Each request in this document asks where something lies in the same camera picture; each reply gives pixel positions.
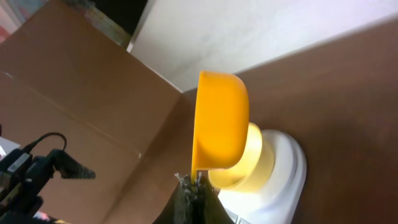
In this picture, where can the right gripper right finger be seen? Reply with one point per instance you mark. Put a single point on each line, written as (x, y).
(207, 207)

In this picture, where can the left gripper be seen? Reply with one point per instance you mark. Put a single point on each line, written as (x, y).
(23, 176)

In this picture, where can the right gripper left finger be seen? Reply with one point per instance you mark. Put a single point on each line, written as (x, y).
(179, 208)

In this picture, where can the yellow measuring scoop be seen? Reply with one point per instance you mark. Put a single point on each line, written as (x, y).
(220, 122)

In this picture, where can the pale yellow bowl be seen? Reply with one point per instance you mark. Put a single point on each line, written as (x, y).
(253, 170)

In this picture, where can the white digital kitchen scale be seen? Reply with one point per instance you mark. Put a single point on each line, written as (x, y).
(276, 201)

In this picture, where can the brown cardboard side panel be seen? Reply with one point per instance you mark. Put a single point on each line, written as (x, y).
(68, 85)

